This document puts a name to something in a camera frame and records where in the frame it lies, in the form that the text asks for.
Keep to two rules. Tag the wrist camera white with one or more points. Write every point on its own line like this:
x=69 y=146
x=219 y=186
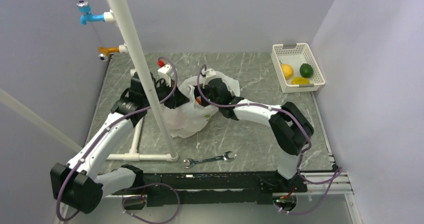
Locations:
x=165 y=73
x=208 y=75

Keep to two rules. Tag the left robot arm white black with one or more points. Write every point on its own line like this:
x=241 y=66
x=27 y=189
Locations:
x=78 y=183

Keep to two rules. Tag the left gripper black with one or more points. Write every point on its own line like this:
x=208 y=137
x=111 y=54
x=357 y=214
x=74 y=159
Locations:
x=179 y=100

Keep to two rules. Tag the orange plastic faucet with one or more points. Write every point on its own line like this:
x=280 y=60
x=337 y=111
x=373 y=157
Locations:
x=105 y=52

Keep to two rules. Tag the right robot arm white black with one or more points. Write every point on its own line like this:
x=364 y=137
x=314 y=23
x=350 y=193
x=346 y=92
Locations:
x=290 y=127

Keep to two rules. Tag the yellow fake mango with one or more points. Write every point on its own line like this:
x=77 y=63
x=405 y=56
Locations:
x=298 y=80

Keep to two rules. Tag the green fake lime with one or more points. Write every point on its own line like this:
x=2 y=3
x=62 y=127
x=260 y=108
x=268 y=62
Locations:
x=306 y=70

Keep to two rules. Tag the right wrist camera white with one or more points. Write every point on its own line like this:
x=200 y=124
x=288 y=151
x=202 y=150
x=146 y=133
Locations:
x=208 y=75

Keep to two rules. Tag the white PVC pipe frame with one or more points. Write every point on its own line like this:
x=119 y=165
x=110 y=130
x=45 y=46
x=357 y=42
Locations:
x=125 y=23

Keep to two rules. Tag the blue plastic faucet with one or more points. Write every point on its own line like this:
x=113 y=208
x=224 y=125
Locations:
x=86 y=13

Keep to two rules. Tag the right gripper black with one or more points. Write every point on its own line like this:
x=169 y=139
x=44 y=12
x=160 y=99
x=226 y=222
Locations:
x=204 y=89

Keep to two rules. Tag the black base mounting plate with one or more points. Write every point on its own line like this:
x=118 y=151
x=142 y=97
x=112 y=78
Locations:
x=260 y=187

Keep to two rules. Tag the silver open-end wrench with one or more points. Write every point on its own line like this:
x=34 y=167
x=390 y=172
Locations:
x=228 y=156

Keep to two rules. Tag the red fake tomato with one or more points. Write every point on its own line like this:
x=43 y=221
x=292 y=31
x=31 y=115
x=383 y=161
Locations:
x=199 y=101

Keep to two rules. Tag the white perforated plastic basket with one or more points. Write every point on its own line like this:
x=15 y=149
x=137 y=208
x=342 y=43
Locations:
x=296 y=55

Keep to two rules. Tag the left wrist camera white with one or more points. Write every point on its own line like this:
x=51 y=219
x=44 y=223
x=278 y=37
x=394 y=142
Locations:
x=165 y=73

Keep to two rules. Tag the aluminium rail frame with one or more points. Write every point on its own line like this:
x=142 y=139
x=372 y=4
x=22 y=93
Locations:
x=319 y=186

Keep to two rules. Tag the translucent white plastic bag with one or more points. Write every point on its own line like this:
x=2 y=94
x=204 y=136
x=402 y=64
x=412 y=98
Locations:
x=184 y=116

